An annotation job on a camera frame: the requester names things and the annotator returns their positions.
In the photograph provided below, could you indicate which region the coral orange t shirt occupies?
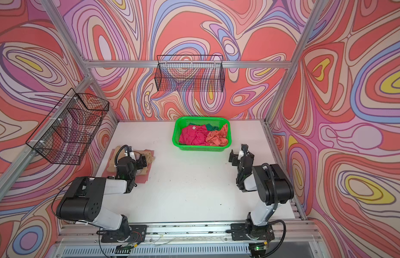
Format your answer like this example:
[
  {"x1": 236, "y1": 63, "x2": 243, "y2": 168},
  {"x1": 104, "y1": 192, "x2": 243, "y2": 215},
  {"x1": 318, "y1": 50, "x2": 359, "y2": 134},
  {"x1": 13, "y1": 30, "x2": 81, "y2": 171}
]
[{"x1": 206, "y1": 124, "x2": 229, "y2": 147}]

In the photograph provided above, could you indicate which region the green plastic basket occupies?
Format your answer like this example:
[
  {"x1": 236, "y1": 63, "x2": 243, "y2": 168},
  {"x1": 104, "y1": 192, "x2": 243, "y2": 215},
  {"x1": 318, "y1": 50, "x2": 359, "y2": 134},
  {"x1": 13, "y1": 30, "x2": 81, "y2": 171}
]
[{"x1": 172, "y1": 117, "x2": 232, "y2": 152}]

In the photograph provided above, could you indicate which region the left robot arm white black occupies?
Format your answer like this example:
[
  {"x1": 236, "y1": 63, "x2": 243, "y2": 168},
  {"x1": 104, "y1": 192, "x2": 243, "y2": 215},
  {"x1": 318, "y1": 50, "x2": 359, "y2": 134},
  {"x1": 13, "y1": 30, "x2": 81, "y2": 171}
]
[{"x1": 54, "y1": 145, "x2": 147, "y2": 246}]

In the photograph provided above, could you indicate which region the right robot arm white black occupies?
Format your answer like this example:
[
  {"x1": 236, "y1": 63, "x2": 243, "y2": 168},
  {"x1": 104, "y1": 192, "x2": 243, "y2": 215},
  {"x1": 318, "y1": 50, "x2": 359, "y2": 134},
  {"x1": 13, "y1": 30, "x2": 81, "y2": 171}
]
[{"x1": 227, "y1": 144, "x2": 295, "y2": 242}]

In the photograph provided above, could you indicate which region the folded pink t shirt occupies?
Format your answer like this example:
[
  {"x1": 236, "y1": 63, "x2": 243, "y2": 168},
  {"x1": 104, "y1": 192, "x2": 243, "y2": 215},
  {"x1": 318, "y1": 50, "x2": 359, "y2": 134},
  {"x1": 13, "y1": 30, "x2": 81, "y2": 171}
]
[{"x1": 102, "y1": 146, "x2": 155, "y2": 184}]

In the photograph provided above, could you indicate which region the dark green t shirt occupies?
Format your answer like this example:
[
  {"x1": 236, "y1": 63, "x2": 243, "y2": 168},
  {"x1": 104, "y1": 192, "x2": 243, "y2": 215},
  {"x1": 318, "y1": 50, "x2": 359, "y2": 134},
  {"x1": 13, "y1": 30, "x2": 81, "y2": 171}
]
[{"x1": 188, "y1": 122, "x2": 220, "y2": 132}]

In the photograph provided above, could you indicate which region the magenta t shirt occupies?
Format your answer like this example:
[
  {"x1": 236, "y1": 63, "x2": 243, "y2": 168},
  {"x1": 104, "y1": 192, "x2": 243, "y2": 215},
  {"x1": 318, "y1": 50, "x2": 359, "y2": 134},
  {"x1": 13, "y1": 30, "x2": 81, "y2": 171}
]
[{"x1": 178, "y1": 125, "x2": 209, "y2": 146}]

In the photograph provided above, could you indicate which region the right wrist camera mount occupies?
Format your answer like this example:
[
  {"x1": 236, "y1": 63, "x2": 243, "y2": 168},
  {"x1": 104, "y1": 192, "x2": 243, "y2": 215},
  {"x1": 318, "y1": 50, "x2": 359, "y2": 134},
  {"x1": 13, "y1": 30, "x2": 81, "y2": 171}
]
[{"x1": 238, "y1": 150, "x2": 245, "y2": 160}]

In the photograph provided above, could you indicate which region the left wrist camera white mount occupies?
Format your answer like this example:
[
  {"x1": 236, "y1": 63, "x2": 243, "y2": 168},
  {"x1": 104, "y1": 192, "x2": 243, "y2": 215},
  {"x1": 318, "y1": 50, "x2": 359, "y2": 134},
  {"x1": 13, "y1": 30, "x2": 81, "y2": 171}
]
[{"x1": 126, "y1": 146, "x2": 136, "y2": 161}]

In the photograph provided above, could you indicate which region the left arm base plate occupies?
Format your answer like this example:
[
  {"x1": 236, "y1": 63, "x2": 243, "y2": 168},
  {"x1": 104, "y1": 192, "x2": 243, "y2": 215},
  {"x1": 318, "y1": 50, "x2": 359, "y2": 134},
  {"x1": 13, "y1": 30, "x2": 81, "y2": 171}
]
[{"x1": 97, "y1": 224, "x2": 148, "y2": 243}]

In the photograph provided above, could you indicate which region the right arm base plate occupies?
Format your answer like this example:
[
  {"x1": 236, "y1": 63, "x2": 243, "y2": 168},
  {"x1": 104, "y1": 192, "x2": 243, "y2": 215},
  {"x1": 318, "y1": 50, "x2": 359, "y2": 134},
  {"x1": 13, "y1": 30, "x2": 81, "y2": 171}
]
[{"x1": 226, "y1": 223, "x2": 275, "y2": 242}]

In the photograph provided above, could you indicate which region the black wire basket left wall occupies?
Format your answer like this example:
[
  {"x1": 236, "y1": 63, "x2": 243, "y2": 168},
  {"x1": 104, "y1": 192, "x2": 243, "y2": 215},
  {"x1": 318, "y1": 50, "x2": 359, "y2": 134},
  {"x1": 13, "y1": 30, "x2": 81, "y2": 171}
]
[{"x1": 25, "y1": 88, "x2": 110, "y2": 165}]

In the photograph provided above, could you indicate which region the black wire basket wall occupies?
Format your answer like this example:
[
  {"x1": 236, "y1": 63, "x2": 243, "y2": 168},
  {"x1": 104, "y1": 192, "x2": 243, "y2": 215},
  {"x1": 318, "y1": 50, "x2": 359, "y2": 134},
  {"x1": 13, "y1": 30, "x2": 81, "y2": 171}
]
[
  {"x1": 154, "y1": 54, "x2": 225, "y2": 92},
  {"x1": 25, "y1": 88, "x2": 110, "y2": 165}
]

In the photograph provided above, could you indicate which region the aluminium front rail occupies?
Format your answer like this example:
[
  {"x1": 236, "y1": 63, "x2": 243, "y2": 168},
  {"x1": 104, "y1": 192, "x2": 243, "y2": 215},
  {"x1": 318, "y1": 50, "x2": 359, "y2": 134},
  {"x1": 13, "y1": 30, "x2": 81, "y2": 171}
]
[{"x1": 56, "y1": 220, "x2": 322, "y2": 245}]

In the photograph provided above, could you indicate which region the black wire basket back wall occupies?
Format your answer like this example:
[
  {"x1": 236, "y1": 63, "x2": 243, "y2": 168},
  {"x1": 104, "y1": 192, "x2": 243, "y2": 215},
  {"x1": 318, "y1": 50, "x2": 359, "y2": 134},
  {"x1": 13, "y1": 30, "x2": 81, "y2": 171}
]
[{"x1": 154, "y1": 54, "x2": 225, "y2": 92}]

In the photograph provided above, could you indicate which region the white vented cable duct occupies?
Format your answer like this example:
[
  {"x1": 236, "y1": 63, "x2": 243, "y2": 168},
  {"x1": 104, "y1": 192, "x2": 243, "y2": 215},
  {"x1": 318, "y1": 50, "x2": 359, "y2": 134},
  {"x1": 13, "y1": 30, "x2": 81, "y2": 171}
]
[{"x1": 55, "y1": 243, "x2": 250, "y2": 258}]

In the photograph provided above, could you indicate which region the aluminium frame horizontal back bar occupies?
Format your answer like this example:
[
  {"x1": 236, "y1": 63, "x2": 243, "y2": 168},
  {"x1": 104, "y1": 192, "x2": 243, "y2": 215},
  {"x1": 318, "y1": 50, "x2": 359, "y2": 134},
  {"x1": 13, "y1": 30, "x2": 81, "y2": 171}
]
[{"x1": 83, "y1": 60, "x2": 291, "y2": 69}]

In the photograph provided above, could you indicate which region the aluminium frame right post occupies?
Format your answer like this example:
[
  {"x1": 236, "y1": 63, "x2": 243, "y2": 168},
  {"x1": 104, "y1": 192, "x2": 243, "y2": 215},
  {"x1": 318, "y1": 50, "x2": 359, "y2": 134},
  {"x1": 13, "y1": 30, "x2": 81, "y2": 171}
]
[{"x1": 264, "y1": 0, "x2": 328, "y2": 125}]

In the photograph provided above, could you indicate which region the aluminium frame post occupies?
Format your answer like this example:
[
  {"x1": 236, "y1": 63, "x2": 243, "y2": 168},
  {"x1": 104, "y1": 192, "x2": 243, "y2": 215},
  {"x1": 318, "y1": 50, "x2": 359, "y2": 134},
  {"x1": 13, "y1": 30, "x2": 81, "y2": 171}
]
[
  {"x1": 41, "y1": 1, "x2": 107, "y2": 101},
  {"x1": 264, "y1": 0, "x2": 328, "y2": 125}
]

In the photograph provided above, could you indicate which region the aluminium frame left side bar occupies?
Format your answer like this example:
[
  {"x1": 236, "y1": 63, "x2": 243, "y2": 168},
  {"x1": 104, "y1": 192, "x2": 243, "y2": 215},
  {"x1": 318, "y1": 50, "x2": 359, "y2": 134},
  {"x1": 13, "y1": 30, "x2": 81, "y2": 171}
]
[{"x1": 0, "y1": 76, "x2": 93, "y2": 207}]

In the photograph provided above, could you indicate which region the aluminium frame left post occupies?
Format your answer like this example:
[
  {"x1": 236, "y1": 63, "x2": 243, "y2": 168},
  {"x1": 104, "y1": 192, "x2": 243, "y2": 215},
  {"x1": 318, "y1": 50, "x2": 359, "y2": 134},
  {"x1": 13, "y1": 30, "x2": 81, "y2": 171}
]
[{"x1": 41, "y1": 1, "x2": 107, "y2": 101}]

